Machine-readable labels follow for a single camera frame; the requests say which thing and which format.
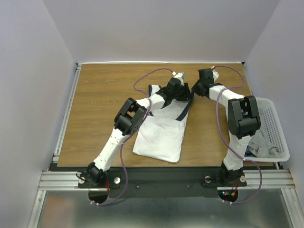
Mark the white graphic tank top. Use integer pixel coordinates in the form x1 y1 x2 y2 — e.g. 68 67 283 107
133 94 194 163

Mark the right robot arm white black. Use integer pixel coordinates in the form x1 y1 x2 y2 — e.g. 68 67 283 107
192 66 261 185

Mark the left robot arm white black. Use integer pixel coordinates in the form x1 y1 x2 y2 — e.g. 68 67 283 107
86 73 193 187

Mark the grey tank top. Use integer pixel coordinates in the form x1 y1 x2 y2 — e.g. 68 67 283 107
245 126 280 158

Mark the white plastic laundry basket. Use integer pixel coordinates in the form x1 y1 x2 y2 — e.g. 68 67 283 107
245 97 290 162

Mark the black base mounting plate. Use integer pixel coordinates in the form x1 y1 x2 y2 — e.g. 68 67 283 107
76 167 247 204

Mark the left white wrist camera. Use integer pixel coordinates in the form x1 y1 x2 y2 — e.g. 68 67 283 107
171 71 186 80

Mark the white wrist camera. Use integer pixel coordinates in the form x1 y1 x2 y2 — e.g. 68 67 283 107
171 71 186 80
211 66 219 81

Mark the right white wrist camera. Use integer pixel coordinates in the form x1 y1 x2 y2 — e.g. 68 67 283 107
211 66 219 81

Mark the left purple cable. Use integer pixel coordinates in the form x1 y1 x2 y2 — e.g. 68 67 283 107
133 68 186 207

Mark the purple cable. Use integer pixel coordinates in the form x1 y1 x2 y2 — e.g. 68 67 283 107
133 68 186 207
211 66 263 205

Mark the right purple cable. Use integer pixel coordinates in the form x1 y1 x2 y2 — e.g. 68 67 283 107
211 66 263 205

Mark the aluminium frame rail left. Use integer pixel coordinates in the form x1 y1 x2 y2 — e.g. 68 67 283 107
52 63 82 163

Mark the aluminium frame rail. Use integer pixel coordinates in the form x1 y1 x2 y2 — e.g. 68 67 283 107
52 63 82 163
38 170 295 191

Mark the aluminium frame rail front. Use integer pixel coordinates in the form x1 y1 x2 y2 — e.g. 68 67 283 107
38 170 295 191

